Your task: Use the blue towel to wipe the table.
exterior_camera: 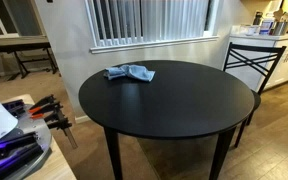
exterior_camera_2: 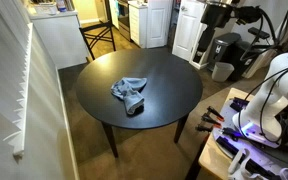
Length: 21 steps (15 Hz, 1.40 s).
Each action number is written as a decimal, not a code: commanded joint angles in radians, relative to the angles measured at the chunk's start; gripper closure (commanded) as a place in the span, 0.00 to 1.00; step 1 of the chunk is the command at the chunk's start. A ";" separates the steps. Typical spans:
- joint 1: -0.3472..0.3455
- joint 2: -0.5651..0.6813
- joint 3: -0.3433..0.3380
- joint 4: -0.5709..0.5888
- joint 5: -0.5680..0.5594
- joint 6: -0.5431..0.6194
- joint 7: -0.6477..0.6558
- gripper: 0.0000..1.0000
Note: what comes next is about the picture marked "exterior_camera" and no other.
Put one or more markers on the blue cloth towel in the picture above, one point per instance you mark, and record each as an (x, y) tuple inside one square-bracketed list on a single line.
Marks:
[(134, 71)]

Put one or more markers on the white vertical window blinds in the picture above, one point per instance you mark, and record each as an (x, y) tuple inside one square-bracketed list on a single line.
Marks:
[(157, 20)]

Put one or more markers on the black table leg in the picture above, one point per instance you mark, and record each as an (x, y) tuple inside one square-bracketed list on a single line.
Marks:
[(114, 156), (220, 156)]

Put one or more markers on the black bar clamp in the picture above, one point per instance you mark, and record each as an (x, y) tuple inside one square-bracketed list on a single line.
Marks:
[(60, 124)]

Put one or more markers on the black orange spring clamp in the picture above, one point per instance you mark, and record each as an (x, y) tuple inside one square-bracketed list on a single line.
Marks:
[(49, 109), (43, 101)]

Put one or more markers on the round silver mounting plate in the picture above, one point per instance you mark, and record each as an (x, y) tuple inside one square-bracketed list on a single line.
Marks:
[(34, 128)]

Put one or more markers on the black metal chair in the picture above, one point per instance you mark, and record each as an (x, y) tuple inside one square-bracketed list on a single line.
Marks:
[(255, 47)]

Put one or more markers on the white mug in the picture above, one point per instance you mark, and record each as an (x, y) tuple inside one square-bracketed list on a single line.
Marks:
[(250, 30)]

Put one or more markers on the black keyboard stand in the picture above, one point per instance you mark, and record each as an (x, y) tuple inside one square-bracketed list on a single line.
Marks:
[(21, 68)]

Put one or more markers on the black drink bottle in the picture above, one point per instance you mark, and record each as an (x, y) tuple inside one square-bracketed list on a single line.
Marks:
[(257, 18)]

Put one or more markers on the white jug with blue label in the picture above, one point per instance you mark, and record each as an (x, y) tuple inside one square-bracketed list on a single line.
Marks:
[(266, 26)]

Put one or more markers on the white kitchen counter cabinet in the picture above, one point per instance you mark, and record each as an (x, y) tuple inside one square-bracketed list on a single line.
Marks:
[(284, 63)]

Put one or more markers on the metal utensil holder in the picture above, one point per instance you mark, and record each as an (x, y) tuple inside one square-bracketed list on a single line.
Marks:
[(280, 29)]

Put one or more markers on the white framed side window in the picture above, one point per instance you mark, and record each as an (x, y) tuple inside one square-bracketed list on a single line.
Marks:
[(0, 34)]

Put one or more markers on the light wooden kitchen utensil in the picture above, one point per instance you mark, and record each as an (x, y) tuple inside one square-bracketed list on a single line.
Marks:
[(279, 15)]

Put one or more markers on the black aluminium rail frame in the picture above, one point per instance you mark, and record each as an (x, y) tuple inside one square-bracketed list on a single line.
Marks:
[(14, 146)]

